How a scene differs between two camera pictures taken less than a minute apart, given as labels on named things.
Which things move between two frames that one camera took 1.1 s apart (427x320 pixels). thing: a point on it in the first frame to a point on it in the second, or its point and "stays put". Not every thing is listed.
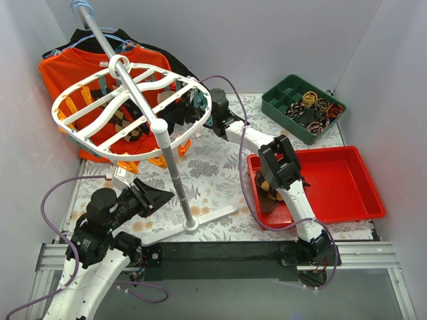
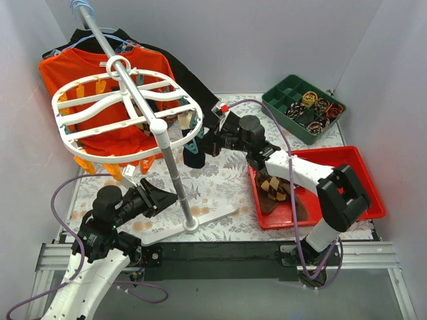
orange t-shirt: [109, 105] stays put
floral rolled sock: [295, 110] stays put
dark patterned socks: [189, 109] to [144, 127]
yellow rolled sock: [309, 98] stays put
